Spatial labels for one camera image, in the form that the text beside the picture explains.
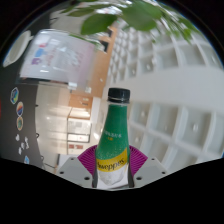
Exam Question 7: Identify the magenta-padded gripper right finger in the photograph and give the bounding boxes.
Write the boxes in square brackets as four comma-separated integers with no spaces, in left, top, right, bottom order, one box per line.
[128,145,169,189]

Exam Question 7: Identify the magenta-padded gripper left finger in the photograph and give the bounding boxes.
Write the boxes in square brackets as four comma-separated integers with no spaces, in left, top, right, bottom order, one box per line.
[55,144,98,189]

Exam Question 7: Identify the green plastic drink bottle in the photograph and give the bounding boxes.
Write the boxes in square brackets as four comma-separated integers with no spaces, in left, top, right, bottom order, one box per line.
[92,87,134,190]

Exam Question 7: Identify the recessed ceiling lights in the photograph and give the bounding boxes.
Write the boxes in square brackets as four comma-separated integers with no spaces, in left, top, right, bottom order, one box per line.
[139,63,201,151]

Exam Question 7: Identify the brown wooden double door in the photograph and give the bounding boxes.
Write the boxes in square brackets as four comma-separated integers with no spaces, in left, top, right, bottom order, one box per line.
[69,94,94,109]

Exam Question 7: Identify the green-rimmed round sticker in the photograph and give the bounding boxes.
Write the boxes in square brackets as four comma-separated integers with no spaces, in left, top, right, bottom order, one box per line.
[16,116,24,132]

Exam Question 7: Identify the orange and blue round sticker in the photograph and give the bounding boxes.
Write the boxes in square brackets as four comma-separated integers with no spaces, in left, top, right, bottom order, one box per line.
[15,101,25,117]

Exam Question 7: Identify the clear acrylic sign stand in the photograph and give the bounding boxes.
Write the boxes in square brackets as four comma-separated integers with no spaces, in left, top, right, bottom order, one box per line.
[19,29,98,88]

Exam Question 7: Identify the green leafy potted plant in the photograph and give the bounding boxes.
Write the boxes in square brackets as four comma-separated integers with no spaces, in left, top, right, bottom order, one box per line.
[59,0,204,44]

